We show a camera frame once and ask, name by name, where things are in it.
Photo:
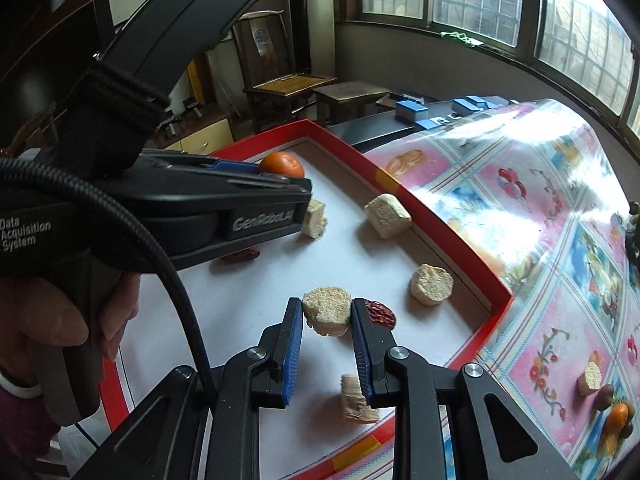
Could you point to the wooden cabinet with drawers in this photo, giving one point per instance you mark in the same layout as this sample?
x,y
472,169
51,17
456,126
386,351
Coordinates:
x,y
210,135

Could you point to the brown longan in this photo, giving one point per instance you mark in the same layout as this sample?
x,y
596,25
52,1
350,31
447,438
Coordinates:
x,y
627,431
604,397

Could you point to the wooden chair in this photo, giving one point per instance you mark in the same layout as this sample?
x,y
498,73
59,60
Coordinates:
x,y
290,82

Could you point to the black device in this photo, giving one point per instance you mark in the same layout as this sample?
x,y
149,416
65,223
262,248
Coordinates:
x,y
167,122
192,109

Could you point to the person's left hand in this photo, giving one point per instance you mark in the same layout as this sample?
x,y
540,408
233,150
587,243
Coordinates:
x,y
40,325

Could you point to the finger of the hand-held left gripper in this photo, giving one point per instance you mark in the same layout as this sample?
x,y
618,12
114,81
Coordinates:
x,y
225,190
200,164

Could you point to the orange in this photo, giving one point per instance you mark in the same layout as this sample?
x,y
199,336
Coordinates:
x,y
282,164
618,417

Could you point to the red date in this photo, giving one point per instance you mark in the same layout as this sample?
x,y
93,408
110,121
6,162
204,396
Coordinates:
x,y
384,315
245,255

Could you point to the green cloth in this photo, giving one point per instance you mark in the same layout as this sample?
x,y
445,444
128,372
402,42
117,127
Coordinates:
x,y
457,36

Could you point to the yellow board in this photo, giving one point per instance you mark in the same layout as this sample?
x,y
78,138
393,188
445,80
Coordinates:
x,y
196,85

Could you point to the person's left forearm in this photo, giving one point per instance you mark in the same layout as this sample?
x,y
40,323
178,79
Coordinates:
x,y
20,410

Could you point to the red-rimmed white tray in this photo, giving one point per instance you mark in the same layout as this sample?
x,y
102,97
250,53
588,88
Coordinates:
x,y
350,255

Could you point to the printed plastic tablecloth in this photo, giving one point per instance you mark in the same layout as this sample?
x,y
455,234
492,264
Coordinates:
x,y
525,240

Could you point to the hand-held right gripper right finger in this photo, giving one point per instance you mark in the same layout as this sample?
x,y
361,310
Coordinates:
x,y
362,360

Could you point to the group of blue boxes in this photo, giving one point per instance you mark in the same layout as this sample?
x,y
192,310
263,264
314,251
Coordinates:
x,y
412,110

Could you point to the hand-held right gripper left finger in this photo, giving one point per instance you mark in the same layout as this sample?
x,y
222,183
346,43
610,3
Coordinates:
x,y
292,355

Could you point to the sugarcane piece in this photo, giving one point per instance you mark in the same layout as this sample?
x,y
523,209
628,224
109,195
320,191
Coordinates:
x,y
387,216
590,379
315,220
431,285
352,405
327,310

